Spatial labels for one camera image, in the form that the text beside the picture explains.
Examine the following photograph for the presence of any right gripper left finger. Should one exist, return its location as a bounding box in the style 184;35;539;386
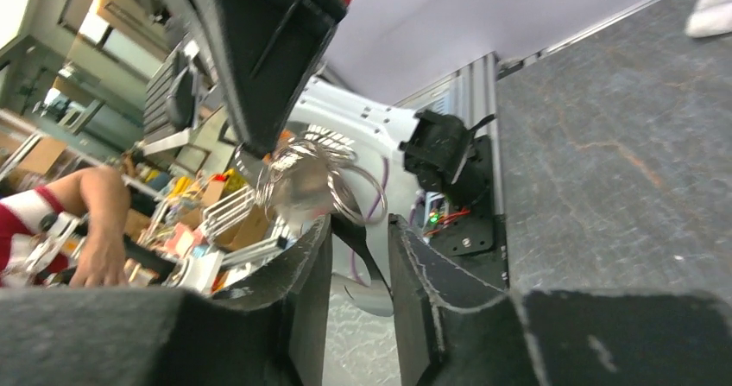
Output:
1;217;331;385

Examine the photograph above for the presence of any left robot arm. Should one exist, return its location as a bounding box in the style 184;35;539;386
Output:
164;0;495;274

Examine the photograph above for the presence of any person in red shirt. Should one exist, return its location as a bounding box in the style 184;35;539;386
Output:
1;166;130;288

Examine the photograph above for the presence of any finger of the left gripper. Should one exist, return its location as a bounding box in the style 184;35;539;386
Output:
187;0;348;157

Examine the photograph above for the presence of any metal key organizer plate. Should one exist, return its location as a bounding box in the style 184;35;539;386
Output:
232;133;394;317

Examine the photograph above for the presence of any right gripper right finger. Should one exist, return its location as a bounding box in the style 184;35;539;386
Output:
388;215;731;385

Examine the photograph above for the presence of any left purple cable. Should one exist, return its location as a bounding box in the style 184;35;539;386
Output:
347;155;393;288

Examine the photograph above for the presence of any black and white checkered pillow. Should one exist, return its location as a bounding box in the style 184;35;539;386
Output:
684;0;731;39

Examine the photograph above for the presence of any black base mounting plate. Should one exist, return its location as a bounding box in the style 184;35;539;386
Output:
425;136;509;290

